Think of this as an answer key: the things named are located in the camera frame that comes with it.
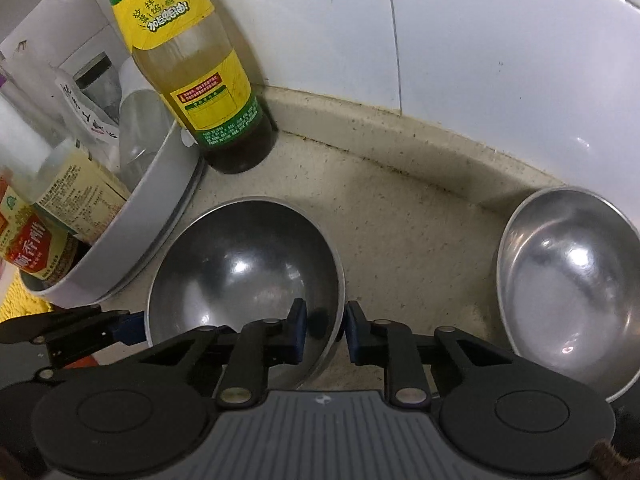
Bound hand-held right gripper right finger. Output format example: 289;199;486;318
346;300;518;407

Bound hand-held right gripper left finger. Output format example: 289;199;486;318
134;299;308;407

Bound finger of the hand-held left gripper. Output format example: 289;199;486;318
0;305;103;346
32;310;148;366

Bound steel bowl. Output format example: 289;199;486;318
496;186;640;405
146;196;347;392

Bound yellow chenille mat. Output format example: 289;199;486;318
0;260;53;322

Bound yellow cap vinegar bottle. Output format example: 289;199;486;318
0;95;132;287

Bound white rotating spice rack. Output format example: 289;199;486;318
0;0;207;311

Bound purple label clear bottle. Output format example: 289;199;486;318
52;50;177;196

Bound green yellow label oil bottle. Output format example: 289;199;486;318
96;0;280;176

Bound brown fuzzy sleeve cuff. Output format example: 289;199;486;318
589;439;628;480

